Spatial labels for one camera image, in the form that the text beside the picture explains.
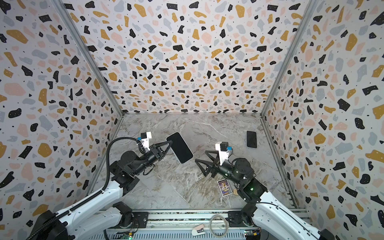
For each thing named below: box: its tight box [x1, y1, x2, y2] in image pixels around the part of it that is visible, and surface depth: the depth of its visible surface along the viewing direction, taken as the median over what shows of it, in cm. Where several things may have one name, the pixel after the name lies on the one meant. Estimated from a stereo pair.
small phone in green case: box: [247, 131, 257, 148], surface depth 108 cm
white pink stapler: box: [191, 224, 206, 236], surface depth 71 cm
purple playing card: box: [217, 179, 233, 197], surface depth 85 cm
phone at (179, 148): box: [166, 132, 194, 165], surface depth 72 cm
